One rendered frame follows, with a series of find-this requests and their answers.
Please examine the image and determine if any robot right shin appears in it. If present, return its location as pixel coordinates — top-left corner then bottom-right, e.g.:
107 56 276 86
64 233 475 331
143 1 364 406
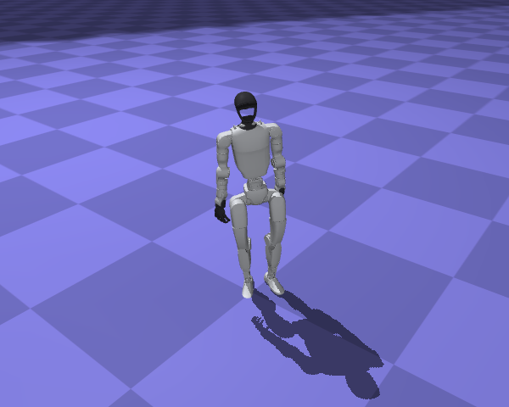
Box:
238 249 251 283

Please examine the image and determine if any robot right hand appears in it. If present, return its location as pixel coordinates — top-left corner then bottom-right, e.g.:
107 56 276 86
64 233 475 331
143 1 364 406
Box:
215 200 230 223

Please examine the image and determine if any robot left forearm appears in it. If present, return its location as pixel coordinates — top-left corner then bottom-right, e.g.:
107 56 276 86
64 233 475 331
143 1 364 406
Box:
274 159 286 192

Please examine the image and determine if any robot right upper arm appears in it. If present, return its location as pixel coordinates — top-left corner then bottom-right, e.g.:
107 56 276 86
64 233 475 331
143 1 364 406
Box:
216 131 232 178

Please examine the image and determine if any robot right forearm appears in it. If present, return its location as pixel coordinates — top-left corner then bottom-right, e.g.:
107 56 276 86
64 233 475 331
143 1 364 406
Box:
215 167 228 206

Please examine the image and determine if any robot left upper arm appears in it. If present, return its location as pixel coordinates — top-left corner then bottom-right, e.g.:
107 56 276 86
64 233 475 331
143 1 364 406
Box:
265 123 285 169

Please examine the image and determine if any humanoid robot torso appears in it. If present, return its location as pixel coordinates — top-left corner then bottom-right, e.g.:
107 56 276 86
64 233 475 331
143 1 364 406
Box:
230 120 270 205

